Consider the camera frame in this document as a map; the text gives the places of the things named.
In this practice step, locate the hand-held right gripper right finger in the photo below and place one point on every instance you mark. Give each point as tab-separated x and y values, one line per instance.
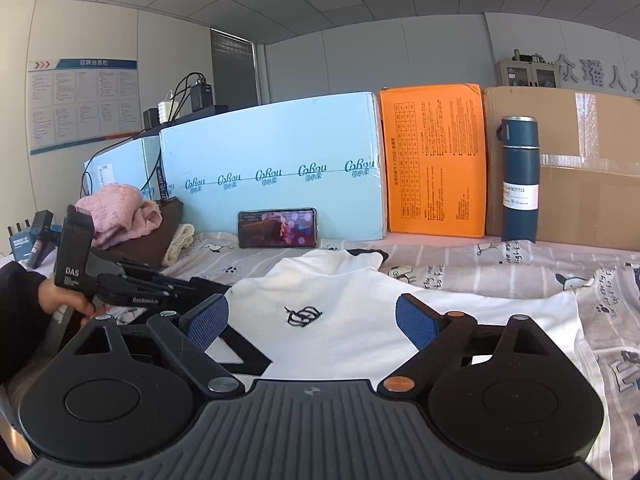
415	324

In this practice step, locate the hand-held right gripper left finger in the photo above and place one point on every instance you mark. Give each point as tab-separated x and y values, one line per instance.
209	326

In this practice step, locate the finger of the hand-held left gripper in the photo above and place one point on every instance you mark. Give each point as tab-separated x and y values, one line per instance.
130	297
150	274

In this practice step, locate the white t-shirt with black trim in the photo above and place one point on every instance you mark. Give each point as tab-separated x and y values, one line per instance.
350	320

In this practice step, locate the person's left forearm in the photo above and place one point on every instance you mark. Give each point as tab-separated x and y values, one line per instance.
17	320

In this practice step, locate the person's left hand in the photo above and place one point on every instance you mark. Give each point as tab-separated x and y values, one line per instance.
56	300

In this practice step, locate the brown cloth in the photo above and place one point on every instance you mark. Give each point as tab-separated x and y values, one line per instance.
145	247

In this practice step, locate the cream knit cloth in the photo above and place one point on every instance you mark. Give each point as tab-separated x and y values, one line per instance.
177	245

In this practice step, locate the blue device with antennas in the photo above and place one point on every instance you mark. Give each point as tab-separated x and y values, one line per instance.
30	240

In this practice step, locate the pink knit sweater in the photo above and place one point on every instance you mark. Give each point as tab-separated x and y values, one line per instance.
120	210

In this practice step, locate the small light blue box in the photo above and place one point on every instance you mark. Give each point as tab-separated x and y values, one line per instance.
125	165

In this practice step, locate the smartphone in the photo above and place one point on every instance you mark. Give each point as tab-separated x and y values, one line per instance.
277	228

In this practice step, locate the small black box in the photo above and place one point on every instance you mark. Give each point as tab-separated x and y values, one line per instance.
151	118

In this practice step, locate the white charger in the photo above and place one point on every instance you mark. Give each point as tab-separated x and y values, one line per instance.
165	111

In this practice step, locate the orange box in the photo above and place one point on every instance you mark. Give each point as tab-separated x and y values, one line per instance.
432	160

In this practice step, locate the dark blue thermos bottle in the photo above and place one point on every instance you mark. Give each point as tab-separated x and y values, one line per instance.
520	180

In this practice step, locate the large light blue box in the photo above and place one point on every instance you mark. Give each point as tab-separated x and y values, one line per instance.
280	150

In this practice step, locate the black power adapter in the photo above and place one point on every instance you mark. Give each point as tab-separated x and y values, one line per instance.
202	97

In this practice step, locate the grey window blind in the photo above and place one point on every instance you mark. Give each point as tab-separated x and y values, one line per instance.
234	70

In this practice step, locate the brown cardboard box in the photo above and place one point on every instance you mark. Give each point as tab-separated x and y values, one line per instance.
590	170

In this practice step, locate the grey glass-door cabinet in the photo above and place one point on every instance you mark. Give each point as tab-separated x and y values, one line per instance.
525	76

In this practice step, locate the wall notice board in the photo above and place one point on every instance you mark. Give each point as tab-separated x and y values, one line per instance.
82	105

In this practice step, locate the silver wall lettering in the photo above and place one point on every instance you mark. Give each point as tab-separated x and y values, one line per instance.
600	75

